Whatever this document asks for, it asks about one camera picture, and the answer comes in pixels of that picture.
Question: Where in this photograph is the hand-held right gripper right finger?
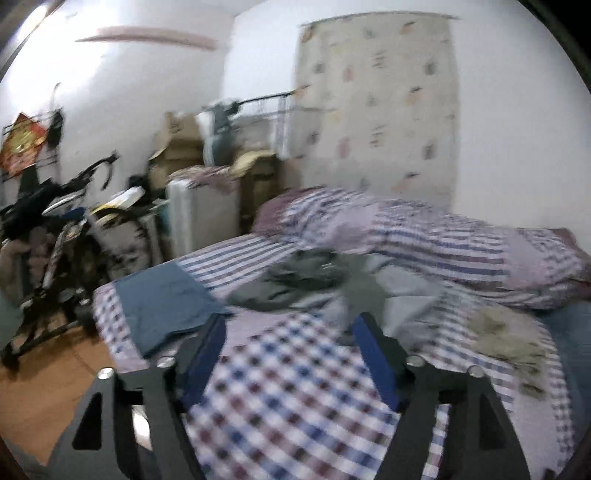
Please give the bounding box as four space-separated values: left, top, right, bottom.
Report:
352 312 526 480

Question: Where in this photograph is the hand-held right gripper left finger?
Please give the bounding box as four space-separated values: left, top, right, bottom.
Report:
48 313 228 480

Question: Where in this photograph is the teal blue shirt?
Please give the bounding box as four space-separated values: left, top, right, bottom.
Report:
112 262 237 359

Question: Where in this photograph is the black clothes rack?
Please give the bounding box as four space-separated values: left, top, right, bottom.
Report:
235 89 297 158

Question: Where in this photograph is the grey-green shirt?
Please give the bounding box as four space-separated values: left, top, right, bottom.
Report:
342 254 450 343

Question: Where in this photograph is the dark green garment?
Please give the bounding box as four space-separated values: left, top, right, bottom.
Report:
230 248 348 311

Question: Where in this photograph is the checked quilt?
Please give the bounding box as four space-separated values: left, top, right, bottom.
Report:
250 186 591 311

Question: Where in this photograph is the beige garment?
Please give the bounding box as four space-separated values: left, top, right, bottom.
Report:
465 306 549 398

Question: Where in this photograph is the grey suitcase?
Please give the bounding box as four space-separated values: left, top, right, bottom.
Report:
165 178 242 265

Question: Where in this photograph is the wooden cabinet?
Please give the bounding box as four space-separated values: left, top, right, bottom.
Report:
239 154 283 232

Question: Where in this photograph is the bicycle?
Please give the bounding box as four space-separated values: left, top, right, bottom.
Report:
0 152 158 371

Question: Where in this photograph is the pink patterned cloth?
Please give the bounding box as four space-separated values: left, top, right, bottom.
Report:
184 165 242 195

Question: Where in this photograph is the blue printed pillow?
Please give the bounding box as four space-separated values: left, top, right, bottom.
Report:
539 299 591 417

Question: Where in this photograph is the yellow cloth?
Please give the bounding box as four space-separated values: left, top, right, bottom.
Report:
230 151 269 179

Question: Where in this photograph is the cardboard box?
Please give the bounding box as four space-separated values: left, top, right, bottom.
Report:
147 112 205 191

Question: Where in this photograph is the green plush toy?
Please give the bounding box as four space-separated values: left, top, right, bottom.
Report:
202 103 242 168

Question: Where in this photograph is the pineapple print curtain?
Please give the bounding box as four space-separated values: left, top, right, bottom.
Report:
294 17 463 209

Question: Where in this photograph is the red wall decoration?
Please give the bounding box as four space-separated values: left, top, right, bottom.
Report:
0 112 50 179

